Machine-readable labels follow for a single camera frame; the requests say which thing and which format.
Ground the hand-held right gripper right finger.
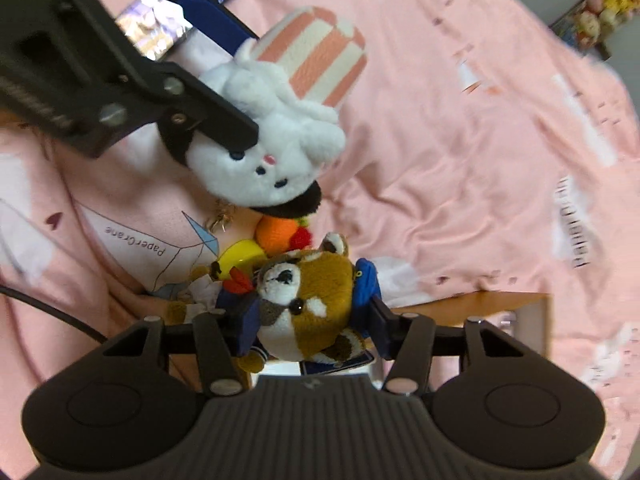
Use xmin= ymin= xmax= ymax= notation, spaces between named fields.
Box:
xmin=370 ymin=297 xmax=524 ymax=395

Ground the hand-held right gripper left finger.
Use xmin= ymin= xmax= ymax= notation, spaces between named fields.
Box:
xmin=102 ymin=305 xmax=262 ymax=395

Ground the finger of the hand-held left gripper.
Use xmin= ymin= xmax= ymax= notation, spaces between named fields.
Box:
xmin=100 ymin=0 xmax=260 ymax=57
xmin=59 ymin=0 xmax=260 ymax=160

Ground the brown raccoon plush toy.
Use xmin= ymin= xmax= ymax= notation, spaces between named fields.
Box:
xmin=220 ymin=232 xmax=385 ymax=377

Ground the white rabbit plush toy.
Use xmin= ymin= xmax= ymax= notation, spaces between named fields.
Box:
xmin=159 ymin=40 xmax=347 ymax=220

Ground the smartphone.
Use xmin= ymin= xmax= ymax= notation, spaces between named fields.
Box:
xmin=114 ymin=0 xmax=237 ymax=62

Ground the orange carrot plush toy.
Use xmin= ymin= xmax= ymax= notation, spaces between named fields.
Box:
xmin=254 ymin=214 xmax=314 ymax=257

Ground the pink white striped plush cup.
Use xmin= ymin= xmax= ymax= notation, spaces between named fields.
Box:
xmin=249 ymin=6 xmax=369 ymax=111

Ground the pink printed blanket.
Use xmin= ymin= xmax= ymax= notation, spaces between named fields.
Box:
xmin=0 ymin=0 xmax=640 ymax=480

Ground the black cable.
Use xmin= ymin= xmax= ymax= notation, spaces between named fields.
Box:
xmin=0 ymin=284 xmax=110 ymax=345

